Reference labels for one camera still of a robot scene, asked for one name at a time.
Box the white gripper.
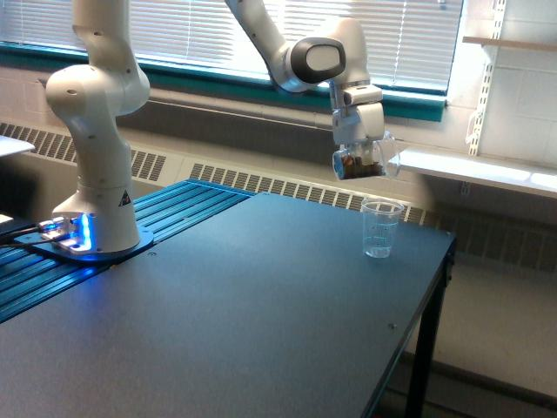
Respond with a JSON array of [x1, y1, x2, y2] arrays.
[[330, 83, 385, 145]]

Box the clear cup with brown pellets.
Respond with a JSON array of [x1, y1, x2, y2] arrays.
[[332, 131, 400, 180]]

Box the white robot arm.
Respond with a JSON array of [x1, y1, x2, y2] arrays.
[[41, 1, 393, 259]]

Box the white window blinds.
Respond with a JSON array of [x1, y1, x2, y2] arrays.
[[1, 1, 463, 94]]

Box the clear plastic cup on table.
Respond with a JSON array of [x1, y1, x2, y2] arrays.
[[361, 198, 405, 259]]

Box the wooden upper shelf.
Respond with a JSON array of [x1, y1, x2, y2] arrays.
[[462, 36, 557, 52]]

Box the black table leg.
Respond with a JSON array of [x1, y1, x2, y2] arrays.
[[405, 240, 456, 417]]

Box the baseboard radiator grille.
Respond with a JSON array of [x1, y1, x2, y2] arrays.
[[1, 123, 556, 273]]

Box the white object at left edge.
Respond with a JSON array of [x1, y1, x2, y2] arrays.
[[0, 135, 36, 158]]

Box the white shelf bracket rail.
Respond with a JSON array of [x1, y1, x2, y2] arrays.
[[463, 0, 507, 157]]

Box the white wall shelf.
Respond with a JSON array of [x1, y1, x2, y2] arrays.
[[399, 147, 556, 199]]

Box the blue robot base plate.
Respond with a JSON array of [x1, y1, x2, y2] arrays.
[[15, 229, 154, 265]]

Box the black cables at base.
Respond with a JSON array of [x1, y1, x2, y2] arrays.
[[0, 221, 57, 249]]

